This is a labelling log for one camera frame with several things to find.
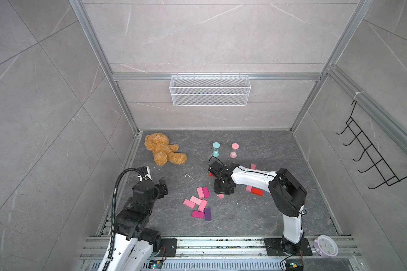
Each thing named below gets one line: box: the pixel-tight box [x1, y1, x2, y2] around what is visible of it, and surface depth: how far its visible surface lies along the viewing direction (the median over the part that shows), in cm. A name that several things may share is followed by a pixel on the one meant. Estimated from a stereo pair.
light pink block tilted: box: [189, 195, 203, 205], surface depth 88 cm
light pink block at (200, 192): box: [196, 186, 205, 199], surface depth 90 cm
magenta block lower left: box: [191, 210, 205, 219], surface depth 85 cm
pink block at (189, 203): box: [183, 198, 196, 209], surface depth 87 cm
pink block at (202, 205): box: [197, 199, 209, 212], surface depth 87 cm
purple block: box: [204, 207, 212, 222], surface depth 85 cm
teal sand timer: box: [212, 141, 221, 158], surface depth 105 cm
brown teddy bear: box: [144, 132, 188, 166], surface depth 100 cm
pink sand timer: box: [229, 142, 240, 159], surface depth 106 cm
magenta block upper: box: [201, 186, 211, 199], surface depth 92 cm
